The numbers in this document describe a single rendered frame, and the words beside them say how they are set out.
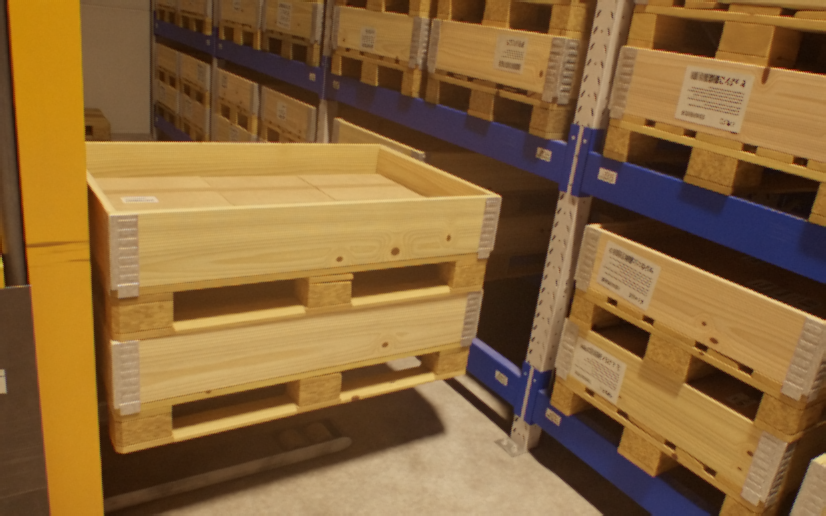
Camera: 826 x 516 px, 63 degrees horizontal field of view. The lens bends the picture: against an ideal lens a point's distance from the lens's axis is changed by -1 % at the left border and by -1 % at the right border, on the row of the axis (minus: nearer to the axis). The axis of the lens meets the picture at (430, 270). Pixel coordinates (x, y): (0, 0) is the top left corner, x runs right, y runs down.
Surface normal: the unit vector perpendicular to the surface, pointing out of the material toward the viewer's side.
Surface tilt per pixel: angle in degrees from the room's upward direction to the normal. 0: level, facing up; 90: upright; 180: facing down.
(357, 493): 0
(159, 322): 90
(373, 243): 90
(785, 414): 90
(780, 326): 90
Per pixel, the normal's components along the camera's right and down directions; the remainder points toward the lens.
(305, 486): 0.13, -0.93
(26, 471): 0.56, 0.36
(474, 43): -0.83, 0.09
